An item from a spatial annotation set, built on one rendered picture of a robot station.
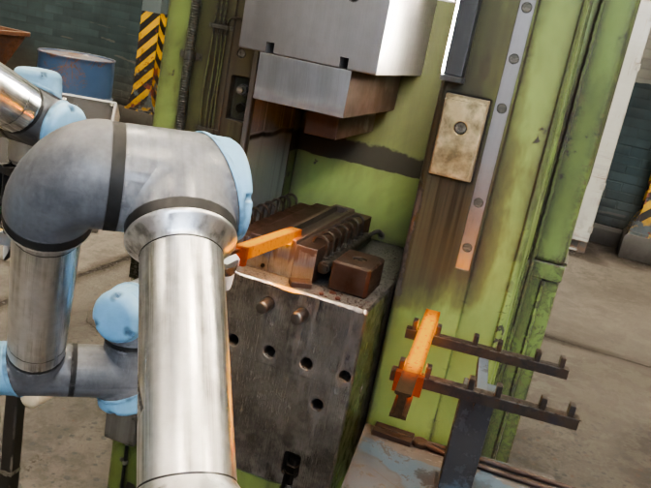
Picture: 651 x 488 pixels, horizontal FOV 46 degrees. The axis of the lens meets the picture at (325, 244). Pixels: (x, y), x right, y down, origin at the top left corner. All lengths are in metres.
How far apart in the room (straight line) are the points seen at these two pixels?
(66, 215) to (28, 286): 0.15
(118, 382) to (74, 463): 1.49
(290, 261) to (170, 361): 0.95
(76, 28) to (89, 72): 3.34
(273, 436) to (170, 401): 1.04
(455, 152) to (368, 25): 0.32
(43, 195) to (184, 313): 0.20
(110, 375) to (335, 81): 0.75
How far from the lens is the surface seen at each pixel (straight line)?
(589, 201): 6.81
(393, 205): 2.03
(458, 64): 1.59
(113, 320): 1.07
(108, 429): 2.11
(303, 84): 1.56
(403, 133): 2.00
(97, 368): 1.12
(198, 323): 0.71
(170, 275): 0.74
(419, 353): 1.35
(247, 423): 1.72
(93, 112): 1.73
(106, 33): 9.12
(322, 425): 1.65
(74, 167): 0.79
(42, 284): 0.93
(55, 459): 2.62
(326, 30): 1.55
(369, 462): 1.53
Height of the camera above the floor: 1.44
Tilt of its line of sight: 16 degrees down
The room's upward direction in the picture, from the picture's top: 11 degrees clockwise
